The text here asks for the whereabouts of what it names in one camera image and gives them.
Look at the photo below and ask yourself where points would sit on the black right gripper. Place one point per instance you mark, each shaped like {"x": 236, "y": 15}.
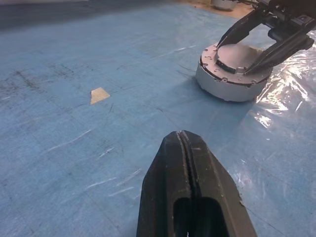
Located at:
{"x": 288, "y": 14}

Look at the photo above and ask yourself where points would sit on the silver motor housing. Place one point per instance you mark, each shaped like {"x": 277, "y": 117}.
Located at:
{"x": 222, "y": 89}

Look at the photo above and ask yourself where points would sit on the blue table cover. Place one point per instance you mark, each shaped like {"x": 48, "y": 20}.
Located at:
{"x": 74, "y": 148}

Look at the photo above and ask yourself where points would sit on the spare housing with rotor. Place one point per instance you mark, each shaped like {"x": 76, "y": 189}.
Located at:
{"x": 224, "y": 4}

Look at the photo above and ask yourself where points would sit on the tan tape patch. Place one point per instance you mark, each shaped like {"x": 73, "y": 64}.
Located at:
{"x": 99, "y": 95}

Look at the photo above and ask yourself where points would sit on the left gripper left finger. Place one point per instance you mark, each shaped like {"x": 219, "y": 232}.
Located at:
{"x": 165, "y": 177}

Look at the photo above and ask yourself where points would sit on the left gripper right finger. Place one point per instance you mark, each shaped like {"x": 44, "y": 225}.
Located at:
{"x": 214, "y": 177}

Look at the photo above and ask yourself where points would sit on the brown cardboard sheet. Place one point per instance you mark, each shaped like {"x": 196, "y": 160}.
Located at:
{"x": 197, "y": 5}

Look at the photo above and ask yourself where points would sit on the round finned motor lid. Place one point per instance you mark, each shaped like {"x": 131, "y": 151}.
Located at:
{"x": 232, "y": 53}

